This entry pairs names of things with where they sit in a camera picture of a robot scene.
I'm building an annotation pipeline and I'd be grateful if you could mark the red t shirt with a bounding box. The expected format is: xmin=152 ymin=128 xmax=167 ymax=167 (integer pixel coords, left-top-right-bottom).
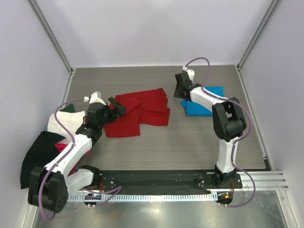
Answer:
xmin=104 ymin=88 xmax=170 ymax=138

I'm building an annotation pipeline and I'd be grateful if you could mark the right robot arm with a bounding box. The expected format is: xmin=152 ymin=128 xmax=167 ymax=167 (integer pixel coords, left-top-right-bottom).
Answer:
xmin=174 ymin=71 xmax=247 ymax=188

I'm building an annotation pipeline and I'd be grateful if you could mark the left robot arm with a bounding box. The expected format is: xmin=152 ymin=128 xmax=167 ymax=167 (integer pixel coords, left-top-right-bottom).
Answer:
xmin=28 ymin=92 xmax=127 ymax=221

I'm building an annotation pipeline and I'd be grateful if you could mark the folded blue t shirt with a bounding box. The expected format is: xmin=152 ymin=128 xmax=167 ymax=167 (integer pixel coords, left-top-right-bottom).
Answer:
xmin=180 ymin=86 xmax=224 ymax=116

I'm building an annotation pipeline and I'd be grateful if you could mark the white t shirt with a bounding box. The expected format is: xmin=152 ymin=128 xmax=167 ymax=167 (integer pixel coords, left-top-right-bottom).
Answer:
xmin=46 ymin=111 xmax=86 ymax=144

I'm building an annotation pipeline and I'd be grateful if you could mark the dark green t shirt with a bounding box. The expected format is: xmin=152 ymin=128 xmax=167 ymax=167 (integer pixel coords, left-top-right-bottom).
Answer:
xmin=60 ymin=104 xmax=76 ymax=113

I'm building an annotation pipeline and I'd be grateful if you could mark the black t shirt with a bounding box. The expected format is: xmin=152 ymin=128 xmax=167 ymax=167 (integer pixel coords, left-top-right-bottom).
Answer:
xmin=20 ymin=131 xmax=65 ymax=189

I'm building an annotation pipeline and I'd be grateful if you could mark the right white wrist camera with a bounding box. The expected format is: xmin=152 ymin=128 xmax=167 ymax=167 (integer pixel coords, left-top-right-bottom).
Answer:
xmin=182 ymin=66 xmax=195 ymax=81

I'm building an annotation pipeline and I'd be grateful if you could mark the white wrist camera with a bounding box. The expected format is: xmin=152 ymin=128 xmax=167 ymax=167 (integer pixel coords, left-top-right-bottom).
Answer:
xmin=83 ymin=91 xmax=106 ymax=105
xmin=182 ymin=66 xmax=195 ymax=81

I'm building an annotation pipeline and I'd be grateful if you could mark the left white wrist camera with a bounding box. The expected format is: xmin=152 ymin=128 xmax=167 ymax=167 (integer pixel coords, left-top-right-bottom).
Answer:
xmin=83 ymin=91 xmax=106 ymax=105

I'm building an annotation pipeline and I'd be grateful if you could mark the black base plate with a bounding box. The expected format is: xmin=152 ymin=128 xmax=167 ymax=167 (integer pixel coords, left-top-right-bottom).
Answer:
xmin=99 ymin=170 xmax=243 ymax=190

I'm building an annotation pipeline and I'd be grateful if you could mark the slotted cable duct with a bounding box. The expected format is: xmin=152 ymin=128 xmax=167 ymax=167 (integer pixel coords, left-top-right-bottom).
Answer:
xmin=67 ymin=192 xmax=218 ymax=202

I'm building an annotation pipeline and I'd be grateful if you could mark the left aluminium frame post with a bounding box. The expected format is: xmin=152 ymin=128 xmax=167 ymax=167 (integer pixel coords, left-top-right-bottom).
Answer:
xmin=26 ymin=0 xmax=76 ymax=76

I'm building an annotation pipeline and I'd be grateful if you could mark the aluminium frame post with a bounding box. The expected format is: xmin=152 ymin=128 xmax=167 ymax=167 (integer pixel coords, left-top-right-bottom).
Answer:
xmin=26 ymin=0 xmax=76 ymax=76
xmin=235 ymin=0 xmax=283 ymax=72

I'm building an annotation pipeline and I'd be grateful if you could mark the right aluminium frame post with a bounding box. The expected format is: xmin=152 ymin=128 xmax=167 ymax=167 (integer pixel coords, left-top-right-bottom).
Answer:
xmin=235 ymin=0 xmax=283 ymax=72

